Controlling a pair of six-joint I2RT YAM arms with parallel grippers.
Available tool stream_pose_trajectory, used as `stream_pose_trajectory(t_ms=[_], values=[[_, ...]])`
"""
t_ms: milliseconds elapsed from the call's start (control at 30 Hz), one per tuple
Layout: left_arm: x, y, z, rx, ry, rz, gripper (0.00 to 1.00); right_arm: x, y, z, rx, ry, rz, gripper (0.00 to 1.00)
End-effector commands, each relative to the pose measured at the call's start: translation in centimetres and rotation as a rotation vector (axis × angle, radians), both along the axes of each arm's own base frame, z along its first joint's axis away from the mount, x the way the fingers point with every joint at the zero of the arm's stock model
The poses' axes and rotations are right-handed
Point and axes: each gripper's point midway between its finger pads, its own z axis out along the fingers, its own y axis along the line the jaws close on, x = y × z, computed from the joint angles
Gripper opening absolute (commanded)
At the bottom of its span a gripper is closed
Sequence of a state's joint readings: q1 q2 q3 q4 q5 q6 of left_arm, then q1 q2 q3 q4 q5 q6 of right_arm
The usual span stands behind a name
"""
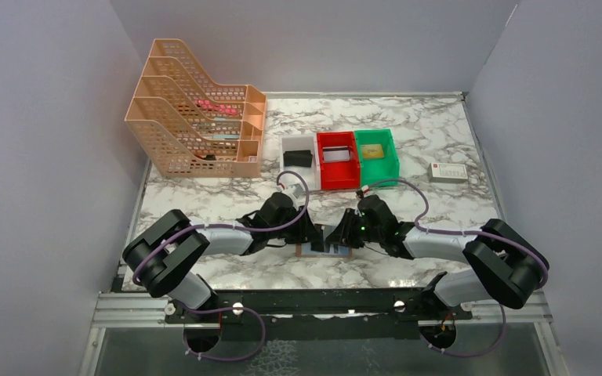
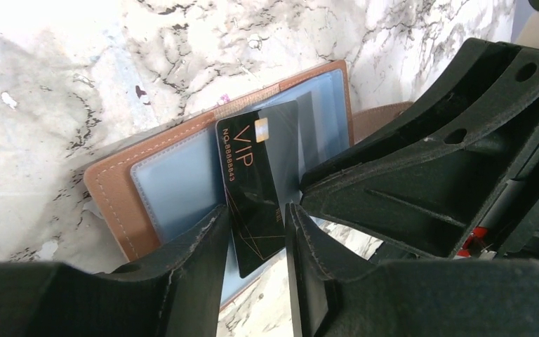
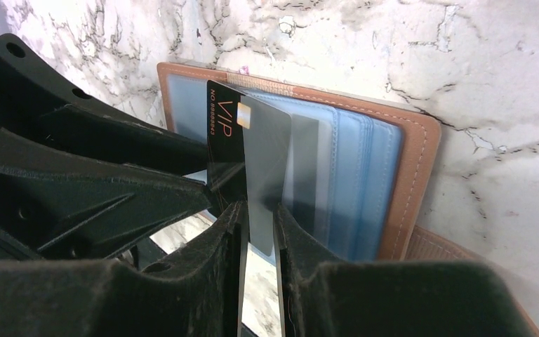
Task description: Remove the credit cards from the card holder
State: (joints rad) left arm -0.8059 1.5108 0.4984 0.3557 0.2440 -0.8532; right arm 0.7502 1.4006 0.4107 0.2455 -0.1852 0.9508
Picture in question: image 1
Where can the black mounting rail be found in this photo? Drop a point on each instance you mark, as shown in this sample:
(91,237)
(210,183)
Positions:
(311,314)

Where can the white card in red bin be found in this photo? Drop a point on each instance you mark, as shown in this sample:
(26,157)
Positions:
(336,154)

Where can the peach plastic file organizer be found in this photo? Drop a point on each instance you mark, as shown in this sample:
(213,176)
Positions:
(164,119)

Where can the red plastic bin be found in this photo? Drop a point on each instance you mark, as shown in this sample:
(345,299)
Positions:
(339,164)

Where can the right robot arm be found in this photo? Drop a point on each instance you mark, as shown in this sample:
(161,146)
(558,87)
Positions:
(502,265)

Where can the red black stamp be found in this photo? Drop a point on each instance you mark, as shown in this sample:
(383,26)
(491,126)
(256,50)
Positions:
(207,157)

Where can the pink items in organizer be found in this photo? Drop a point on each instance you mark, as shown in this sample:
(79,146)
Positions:
(216,109)

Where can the gold card in green bin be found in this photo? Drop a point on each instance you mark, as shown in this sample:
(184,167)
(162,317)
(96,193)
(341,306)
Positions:
(372,151)

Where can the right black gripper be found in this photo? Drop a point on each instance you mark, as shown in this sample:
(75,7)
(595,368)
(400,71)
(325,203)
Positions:
(342,233)

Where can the white box with red label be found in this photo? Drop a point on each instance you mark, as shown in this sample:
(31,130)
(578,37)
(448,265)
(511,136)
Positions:
(447,173)

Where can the white plastic bin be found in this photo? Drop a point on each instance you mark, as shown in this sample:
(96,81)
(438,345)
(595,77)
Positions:
(307,141)

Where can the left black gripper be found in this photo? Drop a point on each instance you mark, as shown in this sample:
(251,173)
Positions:
(306,231)

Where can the green plastic bin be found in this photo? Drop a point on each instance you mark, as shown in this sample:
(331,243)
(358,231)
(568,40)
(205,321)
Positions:
(376,170)

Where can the light blue credit card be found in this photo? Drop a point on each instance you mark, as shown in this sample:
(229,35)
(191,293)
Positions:
(306,250)

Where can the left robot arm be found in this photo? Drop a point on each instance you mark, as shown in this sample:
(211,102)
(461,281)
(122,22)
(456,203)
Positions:
(161,258)

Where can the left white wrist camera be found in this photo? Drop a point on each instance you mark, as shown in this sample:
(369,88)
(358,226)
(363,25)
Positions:
(295,191)

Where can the black credit card from holder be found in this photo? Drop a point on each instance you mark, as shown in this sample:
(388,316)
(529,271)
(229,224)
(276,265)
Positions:
(298,158)

